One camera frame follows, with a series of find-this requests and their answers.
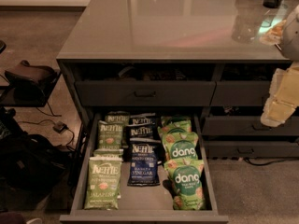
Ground dark chair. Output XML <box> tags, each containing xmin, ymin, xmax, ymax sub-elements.
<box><xmin>0</xmin><ymin>60</ymin><xmax>61</xmax><ymax>106</ymax></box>

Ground blue Kettle bag back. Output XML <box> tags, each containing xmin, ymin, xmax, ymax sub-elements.
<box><xmin>130</xmin><ymin>113</ymin><xmax>156</xmax><ymax>124</ymax></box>

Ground green Dang bag front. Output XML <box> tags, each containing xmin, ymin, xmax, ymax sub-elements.
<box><xmin>164</xmin><ymin>158</ymin><xmax>206</xmax><ymax>210</ymax></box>

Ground blue Kettle chip bag front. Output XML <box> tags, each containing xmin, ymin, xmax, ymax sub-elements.
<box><xmin>127</xmin><ymin>138</ymin><xmax>160</xmax><ymax>187</ymax></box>

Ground grey top left drawer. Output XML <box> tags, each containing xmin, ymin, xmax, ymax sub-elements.
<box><xmin>75</xmin><ymin>80</ymin><xmax>216</xmax><ymax>106</ymax></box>

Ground grey bottom right drawer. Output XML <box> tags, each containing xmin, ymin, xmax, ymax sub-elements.
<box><xmin>204</xmin><ymin>141</ymin><xmax>299</xmax><ymax>158</ymax></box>

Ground grey middle right drawer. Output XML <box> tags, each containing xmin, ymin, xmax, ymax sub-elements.
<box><xmin>202</xmin><ymin>116</ymin><xmax>299</xmax><ymax>136</ymax></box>

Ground open grey middle drawer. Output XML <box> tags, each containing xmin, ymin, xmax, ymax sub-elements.
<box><xmin>60</xmin><ymin>123</ymin><xmax>229</xmax><ymax>224</ymax></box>

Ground green Kettle jalapeno bag front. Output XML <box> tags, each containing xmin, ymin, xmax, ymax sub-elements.
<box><xmin>84</xmin><ymin>156</ymin><xmax>122</xmax><ymax>210</ymax></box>

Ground green Kettle bag second row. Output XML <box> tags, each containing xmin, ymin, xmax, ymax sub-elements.
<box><xmin>93</xmin><ymin>148</ymin><xmax>123</xmax><ymax>158</ymax></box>

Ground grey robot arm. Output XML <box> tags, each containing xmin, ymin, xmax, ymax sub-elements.
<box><xmin>260</xmin><ymin>6</ymin><xmax>299</xmax><ymax>127</ymax></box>

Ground black backpack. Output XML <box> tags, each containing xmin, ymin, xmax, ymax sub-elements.
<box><xmin>0</xmin><ymin>134</ymin><xmax>69</xmax><ymax>190</ymax></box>

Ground grey top right drawer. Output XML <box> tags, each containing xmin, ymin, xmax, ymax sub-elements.
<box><xmin>210</xmin><ymin>81</ymin><xmax>270</xmax><ymax>106</ymax></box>

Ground green Kettle bag back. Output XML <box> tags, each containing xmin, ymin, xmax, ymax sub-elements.
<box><xmin>105</xmin><ymin>111</ymin><xmax>130</xmax><ymax>125</ymax></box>

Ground green dang bag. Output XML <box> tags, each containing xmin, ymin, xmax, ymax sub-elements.
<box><xmin>158</xmin><ymin>120</ymin><xmax>192</xmax><ymax>137</ymax></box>
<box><xmin>161</xmin><ymin>115</ymin><xmax>191</xmax><ymax>126</ymax></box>
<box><xmin>164</xmin><ymin>158</ymin><xmax>206</xmax><ymax>210</ymax></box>
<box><xmin>162</xmin><ymin>132</ymin><xmax>198</xmax><ymax>161</ymax></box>

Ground grey counter cabinet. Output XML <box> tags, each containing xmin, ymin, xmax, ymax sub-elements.
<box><xmin>56</xmin><ymin>0</ymin><xmax>299</xmax><ymax>224</ymax></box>

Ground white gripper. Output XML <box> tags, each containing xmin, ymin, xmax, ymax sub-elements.
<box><xmin>260</xmin><ymin>67</ymin><xmax>299</xmax><ymax>127</ymax></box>

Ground blue Kettle bag middle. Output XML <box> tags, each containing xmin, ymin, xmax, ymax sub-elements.
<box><xmin>126</xmin><ymin>123</ymin><xmax>155</xmax><ymax>140</ymax></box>

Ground green Dang bag back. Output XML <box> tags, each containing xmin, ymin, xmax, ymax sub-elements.
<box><xmin>161</xmin><ymin>115</ymin><xmax>191</xmax><ymax>126</ymax></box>

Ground black floor cable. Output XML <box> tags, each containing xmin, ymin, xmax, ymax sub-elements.
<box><xmin>17</xmin><ymin>101</ymin><xmax>76</xmax><ymax>147</ymax></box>

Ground green Kettle bag middle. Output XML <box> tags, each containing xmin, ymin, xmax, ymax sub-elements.
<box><xmin>98</xmin><ymin>120</ymin><xmax>123</xmax><ymax>149</ymax></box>

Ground black power adapter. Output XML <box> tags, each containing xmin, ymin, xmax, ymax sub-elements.
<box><xmin>52</xmin><ymin>121</ymin><xmax>66</xmax><ymax>133</ymax></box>

